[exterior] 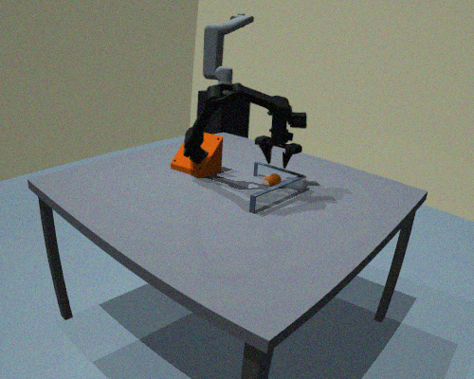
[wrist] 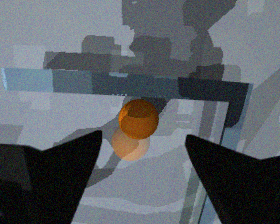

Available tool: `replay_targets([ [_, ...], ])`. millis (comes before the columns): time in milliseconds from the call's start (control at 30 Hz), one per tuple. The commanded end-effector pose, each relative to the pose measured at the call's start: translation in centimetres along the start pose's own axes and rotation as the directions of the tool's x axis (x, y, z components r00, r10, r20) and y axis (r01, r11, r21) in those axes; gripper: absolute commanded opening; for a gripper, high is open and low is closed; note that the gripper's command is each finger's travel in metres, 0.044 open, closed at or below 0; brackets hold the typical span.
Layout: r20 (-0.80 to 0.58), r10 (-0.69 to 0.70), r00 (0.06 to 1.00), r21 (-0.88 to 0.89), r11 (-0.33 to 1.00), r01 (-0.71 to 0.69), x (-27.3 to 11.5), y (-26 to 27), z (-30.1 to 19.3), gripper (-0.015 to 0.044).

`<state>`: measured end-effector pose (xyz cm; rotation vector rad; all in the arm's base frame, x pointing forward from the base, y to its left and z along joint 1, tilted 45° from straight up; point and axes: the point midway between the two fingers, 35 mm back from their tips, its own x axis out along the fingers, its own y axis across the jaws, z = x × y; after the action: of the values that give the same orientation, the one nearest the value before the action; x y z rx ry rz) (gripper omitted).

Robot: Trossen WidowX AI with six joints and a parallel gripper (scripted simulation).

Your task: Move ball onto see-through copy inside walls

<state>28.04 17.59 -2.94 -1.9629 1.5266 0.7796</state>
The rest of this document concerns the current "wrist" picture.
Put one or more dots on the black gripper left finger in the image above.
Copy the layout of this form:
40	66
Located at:
52	181

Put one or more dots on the clear l-shaped low wall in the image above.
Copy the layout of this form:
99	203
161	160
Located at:
139	85

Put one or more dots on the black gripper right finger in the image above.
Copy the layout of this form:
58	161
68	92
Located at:
242	189

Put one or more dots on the low clear glass walls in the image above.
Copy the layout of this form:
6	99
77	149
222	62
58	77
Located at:
210	123

